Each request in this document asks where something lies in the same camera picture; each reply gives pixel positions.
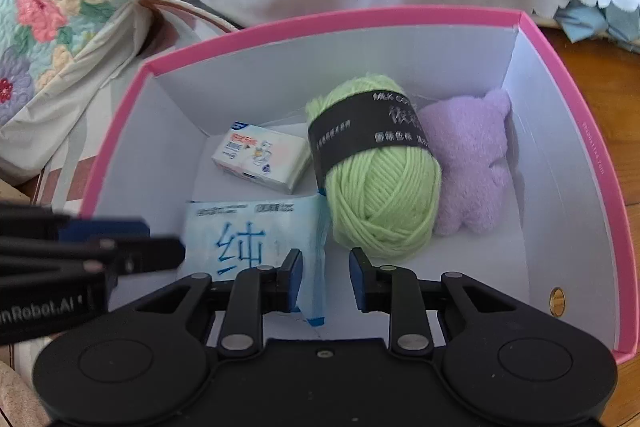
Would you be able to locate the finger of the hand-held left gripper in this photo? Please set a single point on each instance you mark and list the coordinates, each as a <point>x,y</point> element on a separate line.
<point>150,252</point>
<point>105,228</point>

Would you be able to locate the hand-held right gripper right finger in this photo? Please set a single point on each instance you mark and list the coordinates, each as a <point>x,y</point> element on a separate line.
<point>356,279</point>

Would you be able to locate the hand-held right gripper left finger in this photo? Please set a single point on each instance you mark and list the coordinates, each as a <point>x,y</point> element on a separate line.
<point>296,279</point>

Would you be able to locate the blue white wet wipes pack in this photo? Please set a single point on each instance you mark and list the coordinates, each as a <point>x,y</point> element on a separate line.
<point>235,232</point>

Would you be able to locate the green yarn ball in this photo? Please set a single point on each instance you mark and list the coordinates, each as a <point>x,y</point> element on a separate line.
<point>380,197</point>

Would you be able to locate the white pink tissue pack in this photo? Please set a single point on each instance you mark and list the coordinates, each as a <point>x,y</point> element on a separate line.
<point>260,157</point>

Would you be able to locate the purple plush toy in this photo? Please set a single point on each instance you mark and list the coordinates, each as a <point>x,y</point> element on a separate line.
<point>470,157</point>

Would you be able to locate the pink cardboard box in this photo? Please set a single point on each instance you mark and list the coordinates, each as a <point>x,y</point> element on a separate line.
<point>565,167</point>

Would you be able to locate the blue cloth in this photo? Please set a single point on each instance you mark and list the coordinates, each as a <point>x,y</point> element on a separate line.
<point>585,24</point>

